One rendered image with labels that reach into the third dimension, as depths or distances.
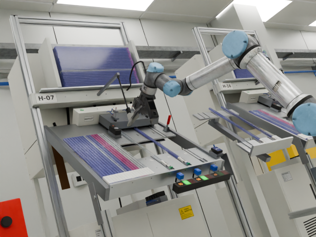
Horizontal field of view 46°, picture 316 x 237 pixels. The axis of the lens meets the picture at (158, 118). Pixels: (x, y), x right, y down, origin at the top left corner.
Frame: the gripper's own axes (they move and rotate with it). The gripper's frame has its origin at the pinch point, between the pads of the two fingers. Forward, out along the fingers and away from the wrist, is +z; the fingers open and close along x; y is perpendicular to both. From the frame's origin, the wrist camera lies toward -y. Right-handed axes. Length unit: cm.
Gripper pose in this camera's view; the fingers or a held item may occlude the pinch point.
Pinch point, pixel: (140, 126)
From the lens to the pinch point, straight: 196.8
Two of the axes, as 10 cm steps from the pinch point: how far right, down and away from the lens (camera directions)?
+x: -8.0, 1.0, -5.9
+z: -2.8, 8.1, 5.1
